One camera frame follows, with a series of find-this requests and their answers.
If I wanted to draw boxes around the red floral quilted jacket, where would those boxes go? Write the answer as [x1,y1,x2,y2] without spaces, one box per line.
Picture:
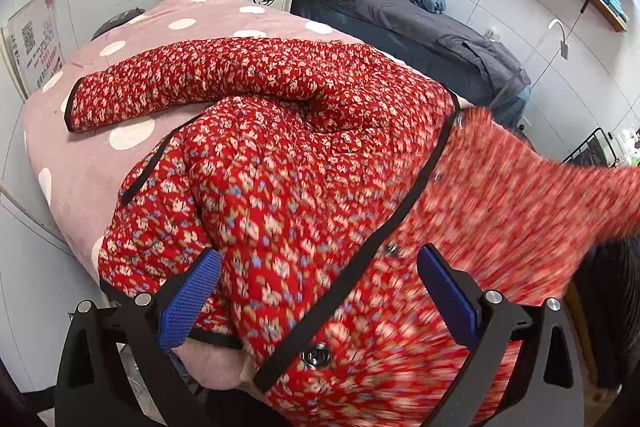
[65,38,639,426]

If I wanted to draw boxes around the wall poster with QR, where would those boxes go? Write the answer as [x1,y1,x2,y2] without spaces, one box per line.
[8,0,63,95]

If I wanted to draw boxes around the black wire rack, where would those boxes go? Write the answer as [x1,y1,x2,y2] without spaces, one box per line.
[564,127,618,168]

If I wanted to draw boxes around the black quilted garment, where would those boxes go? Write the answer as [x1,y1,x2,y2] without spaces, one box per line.
[574,236,639,389]

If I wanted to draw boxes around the white gooseneck lamp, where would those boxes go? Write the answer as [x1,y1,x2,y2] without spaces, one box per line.
[489,18,571,111]

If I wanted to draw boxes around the dark grey bed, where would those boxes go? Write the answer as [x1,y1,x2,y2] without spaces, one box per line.
[291,0,530,129]

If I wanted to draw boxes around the pink polka dot blanket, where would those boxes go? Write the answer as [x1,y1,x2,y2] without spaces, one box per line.
[20,0,471,390]

